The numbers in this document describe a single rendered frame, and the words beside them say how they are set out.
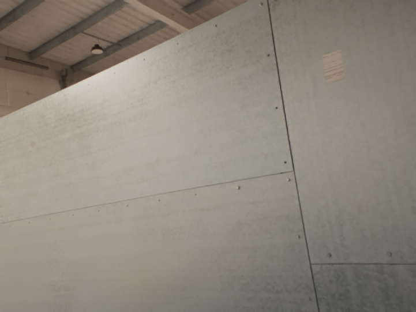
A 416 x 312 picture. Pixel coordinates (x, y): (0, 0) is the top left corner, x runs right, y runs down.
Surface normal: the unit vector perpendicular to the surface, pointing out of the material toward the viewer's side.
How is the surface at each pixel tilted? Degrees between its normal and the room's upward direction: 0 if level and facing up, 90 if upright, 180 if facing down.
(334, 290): 90
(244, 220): 90
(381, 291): 90
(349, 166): 90
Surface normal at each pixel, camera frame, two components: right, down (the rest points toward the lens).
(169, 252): -0.61, -0.06
